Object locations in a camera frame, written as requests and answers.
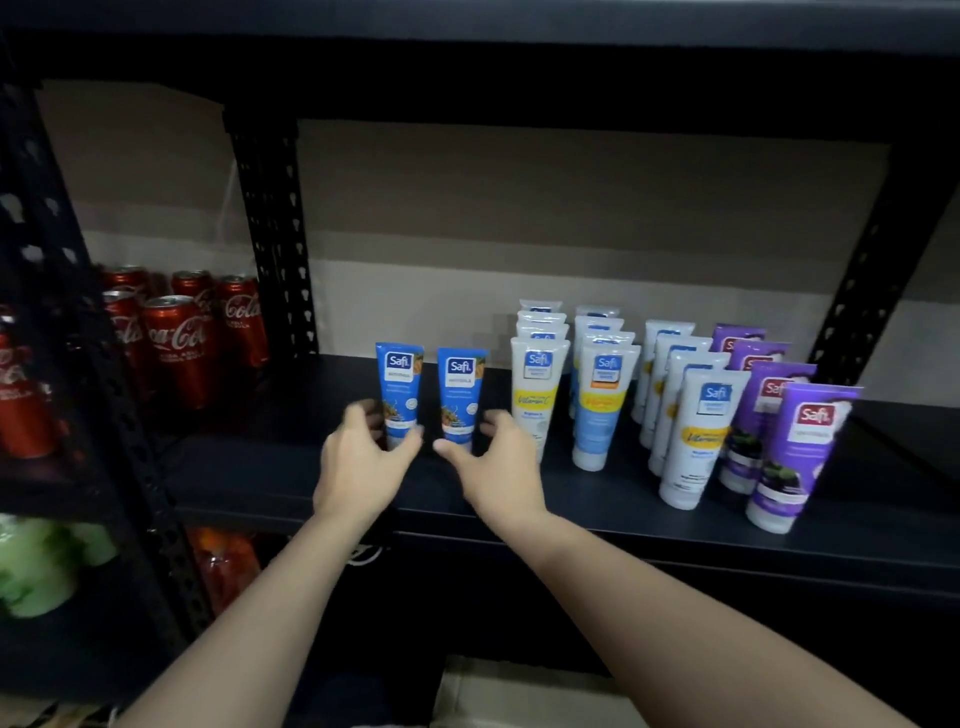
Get person's right hand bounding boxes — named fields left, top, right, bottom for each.
left=432, top=408, right=550, bottom=528

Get person's left hand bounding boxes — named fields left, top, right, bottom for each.
left=312, top=399, right=426, bottom=528

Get person's right forearm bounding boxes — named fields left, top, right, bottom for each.
left=480, top=502, right=921, bottom=728

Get person's left forearm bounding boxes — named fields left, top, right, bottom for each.
left=116, top=506, right=381, bottom=728

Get orange plastic packet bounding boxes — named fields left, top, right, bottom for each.
left=186, top=526, right=262, bottom=618

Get group of red soda cans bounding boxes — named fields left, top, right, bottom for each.
left=0, top=264, right=271, bottom=461

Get purple cream tube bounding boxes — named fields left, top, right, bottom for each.
left=717, top=361, right=819, bottom=497
left=745, top=381, right=864, bottom=536
left=726, top=339, right=794, bottom=374
left=709, top=323, right=768, bottom=354

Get black metal shelving rack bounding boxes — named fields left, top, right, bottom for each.
left=0, top=0, right=960, bottom=728

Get green plastic packets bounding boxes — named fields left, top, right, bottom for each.
left=0, top=514, right=120, bottom=621

